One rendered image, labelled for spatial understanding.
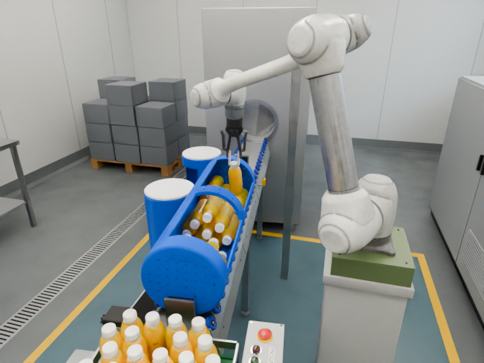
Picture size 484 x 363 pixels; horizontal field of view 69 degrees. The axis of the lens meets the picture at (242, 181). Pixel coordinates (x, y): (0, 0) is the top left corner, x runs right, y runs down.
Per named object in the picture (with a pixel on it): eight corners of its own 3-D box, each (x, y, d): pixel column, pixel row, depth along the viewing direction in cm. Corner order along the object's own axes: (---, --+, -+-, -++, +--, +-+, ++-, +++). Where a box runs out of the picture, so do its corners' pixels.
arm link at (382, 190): (399, 226, 139) (408, 175, 130) (380, 246, 126) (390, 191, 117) (359, 213, 149) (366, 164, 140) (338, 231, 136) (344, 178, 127)
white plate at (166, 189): (143, 201, 182) (143, 203, 183) (196, 196, 188) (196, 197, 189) (144, 180, 207) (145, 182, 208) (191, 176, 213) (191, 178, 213)
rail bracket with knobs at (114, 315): (140, 330, 122) (136, 307, 118) (131, 347, 116) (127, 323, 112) (113, 327, 124) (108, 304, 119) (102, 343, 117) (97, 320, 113)
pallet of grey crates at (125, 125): (191, 157, 551) (186, 78, 503) (168, 176, 480) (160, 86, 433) (123, 150, 580) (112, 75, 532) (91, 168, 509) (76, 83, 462)
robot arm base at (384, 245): (390, 226, 149) (392, 214, 147) (395, 256, 130) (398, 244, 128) (345, 221, 154) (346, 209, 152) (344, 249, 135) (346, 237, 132)
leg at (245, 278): (249, 310, 253) (250, 235, 228) (248, 316, 248) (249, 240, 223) (241, 309, 254) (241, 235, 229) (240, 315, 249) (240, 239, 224)
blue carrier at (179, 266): (253, 205, 199) (257, 158, 188) (222, 323, 120) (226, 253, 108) (203, 198, 202) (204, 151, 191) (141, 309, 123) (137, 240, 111)
